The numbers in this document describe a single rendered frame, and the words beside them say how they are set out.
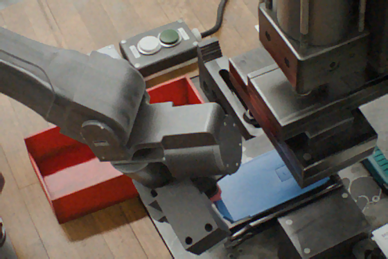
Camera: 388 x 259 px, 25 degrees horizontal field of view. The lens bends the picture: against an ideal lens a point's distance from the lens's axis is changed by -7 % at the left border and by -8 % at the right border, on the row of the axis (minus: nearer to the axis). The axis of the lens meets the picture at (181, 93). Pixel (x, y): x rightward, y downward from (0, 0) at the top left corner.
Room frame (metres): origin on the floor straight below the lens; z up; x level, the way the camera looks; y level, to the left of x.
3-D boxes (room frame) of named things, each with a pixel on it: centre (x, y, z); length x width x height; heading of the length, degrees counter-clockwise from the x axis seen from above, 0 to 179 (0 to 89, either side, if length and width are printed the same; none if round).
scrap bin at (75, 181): (0.76, 0.09, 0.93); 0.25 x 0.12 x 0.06; 111
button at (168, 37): (0.96, 0.01, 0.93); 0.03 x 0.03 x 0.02
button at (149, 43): (0.95, 0.04, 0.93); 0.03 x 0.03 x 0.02
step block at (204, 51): (0.86, -0.05, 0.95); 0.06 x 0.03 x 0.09; 21
